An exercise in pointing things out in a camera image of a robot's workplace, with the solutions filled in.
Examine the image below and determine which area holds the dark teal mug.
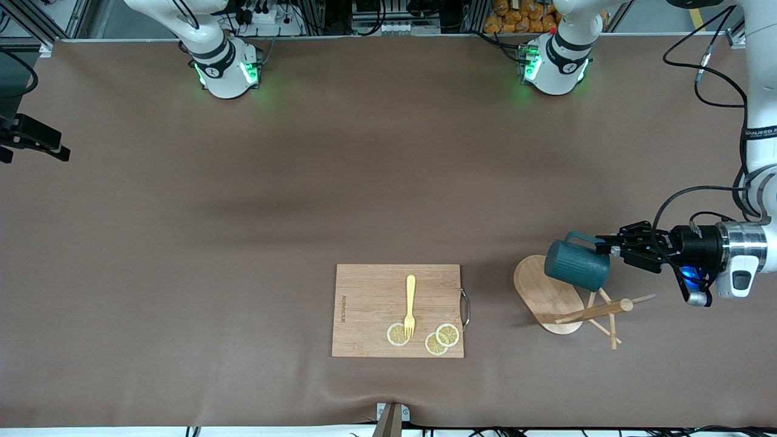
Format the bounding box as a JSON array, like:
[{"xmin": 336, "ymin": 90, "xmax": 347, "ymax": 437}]
[{"xmin": 544, "ymin": 231, "xmax": 611, "ymax": 292}]

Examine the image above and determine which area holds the oval wooden rack base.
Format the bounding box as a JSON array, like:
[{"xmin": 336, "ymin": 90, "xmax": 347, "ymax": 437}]
[{"xmin": 513, "ymin": 255, "xmax": 585, "ymax": 336}]

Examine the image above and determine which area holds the yellow plastic fork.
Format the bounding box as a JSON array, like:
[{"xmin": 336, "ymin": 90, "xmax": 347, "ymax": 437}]
[{"xmin": 404, "ymin": 274, "xmax": 418, "ymax": 339}]

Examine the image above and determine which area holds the pile of orange bags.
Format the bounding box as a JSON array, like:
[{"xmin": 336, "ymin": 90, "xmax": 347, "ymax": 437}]
[{"xmin": 484, "ymin": 0, "xmax": 562, "ymax": 34}]

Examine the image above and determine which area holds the white power strip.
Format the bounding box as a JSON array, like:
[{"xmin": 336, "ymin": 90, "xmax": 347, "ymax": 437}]
[{"xmin": 243, "ymin": 5, "xmax": 304, "ymax": 37}]

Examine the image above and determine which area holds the wooden cutting board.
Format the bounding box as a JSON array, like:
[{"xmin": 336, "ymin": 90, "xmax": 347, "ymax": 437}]
[{"xmin": 331, "ymin": 263, "xmax": 471, "ymax": 359}]

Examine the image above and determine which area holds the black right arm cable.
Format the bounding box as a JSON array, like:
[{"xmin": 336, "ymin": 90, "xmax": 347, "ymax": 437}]
[{"xmin": 0, "ymin": 49, "xmax": 39, "ymax": 116}]

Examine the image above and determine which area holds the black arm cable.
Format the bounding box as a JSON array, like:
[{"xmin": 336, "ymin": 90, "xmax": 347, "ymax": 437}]
[
  {"xmin": 0, "ymin": 49, "xmax": 39, "ymax": 116},
  {"xmin": 653, "ymin": 3, "xmax": 767, "ymax": 243}
]

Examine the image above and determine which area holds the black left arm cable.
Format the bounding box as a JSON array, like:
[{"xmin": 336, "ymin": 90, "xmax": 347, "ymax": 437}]
[{"xmin": 653, "ymin": 3, "xmax": 767, "ymax": 243}]

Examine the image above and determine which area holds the wooden rack post with pegs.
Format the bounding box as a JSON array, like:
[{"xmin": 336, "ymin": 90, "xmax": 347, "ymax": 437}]
[{"xmin": 537, "ymin": 287, "xmax": 657, "ymax": 351}]

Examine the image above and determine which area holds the aluminium profile frame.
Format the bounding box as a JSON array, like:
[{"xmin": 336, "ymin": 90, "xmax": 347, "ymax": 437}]
[{"xmin": 0, "ymin": 0, "xmax": 777, "ymax": 58}]

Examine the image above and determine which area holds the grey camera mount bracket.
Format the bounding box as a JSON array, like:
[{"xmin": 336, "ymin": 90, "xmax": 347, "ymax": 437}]
[{"xmin": 375, "ymin": 402, "xmax": 411, "ymax": 437}]

